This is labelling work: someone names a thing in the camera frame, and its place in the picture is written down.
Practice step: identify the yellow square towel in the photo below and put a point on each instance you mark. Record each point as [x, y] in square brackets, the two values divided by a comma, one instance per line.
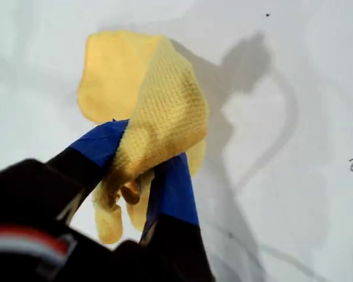
[170, 111]

